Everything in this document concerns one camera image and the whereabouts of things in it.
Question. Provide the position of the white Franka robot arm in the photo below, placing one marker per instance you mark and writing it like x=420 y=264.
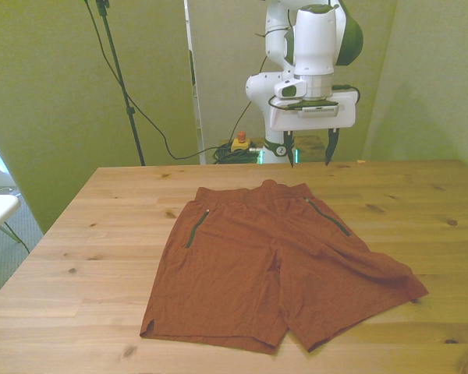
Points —
x=316 y=35

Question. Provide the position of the white vertical rail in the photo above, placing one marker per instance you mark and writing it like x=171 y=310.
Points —
x=197 y=109

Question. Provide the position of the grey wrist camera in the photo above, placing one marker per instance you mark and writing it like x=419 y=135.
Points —
x=320 y=110

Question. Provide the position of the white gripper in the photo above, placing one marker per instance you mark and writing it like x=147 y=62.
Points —
x=347 y=113

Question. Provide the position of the rust red shorts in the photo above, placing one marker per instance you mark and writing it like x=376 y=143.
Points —
x=238 y=272

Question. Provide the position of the black tripod stand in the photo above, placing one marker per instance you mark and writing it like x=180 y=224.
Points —
x=132 y=117

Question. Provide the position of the yellow emergency stop box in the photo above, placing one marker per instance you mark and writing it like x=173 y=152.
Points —
x=240 y=146

